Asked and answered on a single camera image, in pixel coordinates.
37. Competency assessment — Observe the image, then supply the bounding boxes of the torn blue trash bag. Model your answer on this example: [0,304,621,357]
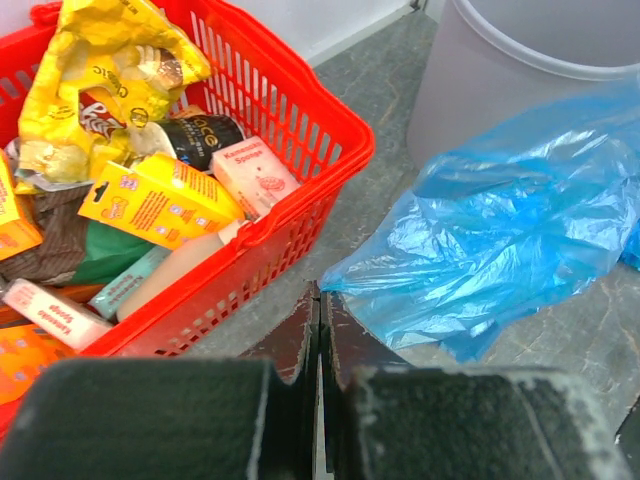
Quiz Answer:
[319,77,639,362]

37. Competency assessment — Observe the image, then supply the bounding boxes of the grey plastic trash bin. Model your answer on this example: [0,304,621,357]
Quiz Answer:
[406,1,639,167]

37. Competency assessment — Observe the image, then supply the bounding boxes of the brown wrapper packet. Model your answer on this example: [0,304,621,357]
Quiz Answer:
[1,186,90,286]

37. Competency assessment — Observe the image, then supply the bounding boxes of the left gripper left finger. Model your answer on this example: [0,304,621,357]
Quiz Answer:
[1,284,319,479]

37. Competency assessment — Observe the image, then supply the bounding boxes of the yellow chips bag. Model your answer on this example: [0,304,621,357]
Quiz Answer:
[16,1,211,190]

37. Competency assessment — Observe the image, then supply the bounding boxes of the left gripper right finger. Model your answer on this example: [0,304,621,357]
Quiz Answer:
[320,293,633,479]

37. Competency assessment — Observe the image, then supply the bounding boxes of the mint green packet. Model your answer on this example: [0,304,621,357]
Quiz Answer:
[88,246,171,320]

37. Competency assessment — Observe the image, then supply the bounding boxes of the orange striped packet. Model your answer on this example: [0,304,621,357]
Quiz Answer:
[0,323,76,405]

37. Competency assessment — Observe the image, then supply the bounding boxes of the small orange carton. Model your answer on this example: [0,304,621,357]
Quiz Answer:
[79,153,245,250]

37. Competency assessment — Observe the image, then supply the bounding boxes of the orange snack box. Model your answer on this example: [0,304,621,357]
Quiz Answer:
[1,151,43,260]

